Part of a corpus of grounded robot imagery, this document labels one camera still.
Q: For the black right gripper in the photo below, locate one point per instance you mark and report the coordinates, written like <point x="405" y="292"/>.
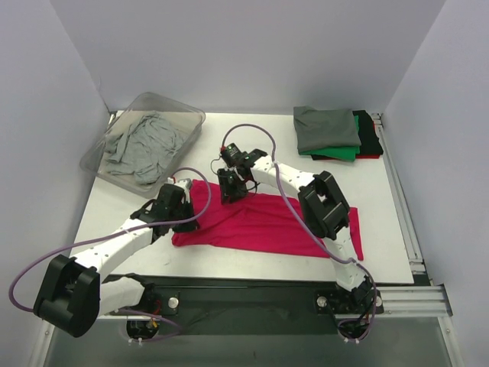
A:
<point x="232" y="187"/>

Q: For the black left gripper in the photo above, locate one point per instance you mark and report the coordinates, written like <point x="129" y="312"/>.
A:
<point x="186" y="214"/>

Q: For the pink t-shirt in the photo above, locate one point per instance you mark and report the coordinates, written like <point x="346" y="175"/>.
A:
<point x="260" y="223"/>

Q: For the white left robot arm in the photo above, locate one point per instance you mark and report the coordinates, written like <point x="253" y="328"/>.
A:
<point x="75" y="291"/>

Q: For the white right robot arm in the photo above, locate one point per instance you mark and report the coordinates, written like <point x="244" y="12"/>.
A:
<point x="315" y="201"/>

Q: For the crumpled light grey t-shirt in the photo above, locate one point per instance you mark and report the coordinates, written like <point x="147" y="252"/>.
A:
<point x="145" y="149"/>

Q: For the clear plastic bin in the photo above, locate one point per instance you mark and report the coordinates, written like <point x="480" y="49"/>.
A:
<point x="185" y="117"/>

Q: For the folded dark grey t-shirt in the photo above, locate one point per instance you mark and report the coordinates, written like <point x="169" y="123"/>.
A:
<point x="305" y="118"/>

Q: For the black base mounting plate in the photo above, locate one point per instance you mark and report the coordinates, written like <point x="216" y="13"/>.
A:
<point x="251" y="321"/>

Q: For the folded green t-shirt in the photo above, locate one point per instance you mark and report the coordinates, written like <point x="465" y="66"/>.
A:
<point x="338" y="138"/>

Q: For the folded black t-shirt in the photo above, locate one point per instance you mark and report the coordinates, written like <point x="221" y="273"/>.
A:
<point x="347" y="154"/>

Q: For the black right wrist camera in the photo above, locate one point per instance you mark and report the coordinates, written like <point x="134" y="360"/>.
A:
<point x="231" y="155"/>

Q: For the aluminium front frame rail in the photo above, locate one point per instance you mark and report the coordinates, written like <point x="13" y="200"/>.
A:
<point x="171" y="297"/>

